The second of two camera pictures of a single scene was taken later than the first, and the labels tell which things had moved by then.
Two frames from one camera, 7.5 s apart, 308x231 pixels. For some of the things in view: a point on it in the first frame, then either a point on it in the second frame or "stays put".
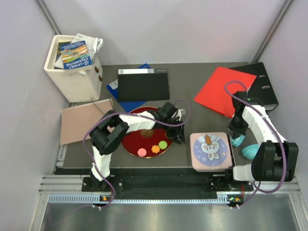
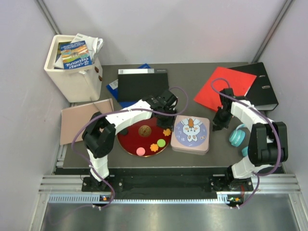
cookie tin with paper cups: [211, 152] -> [180, 151]
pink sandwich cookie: [142, 152] stays put
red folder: [214, 95] stays put
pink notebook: [76, 122] stays put
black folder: [142, 84] stays put
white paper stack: [93, 44] stays put
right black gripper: [234, 130] -> [217, 124]
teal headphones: [236, 142] stays put
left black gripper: [178, 134] -> [169, 124]
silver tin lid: [210, 151] -> [190, 132]
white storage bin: [77, 84] stays put
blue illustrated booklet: [75, 54] stays put
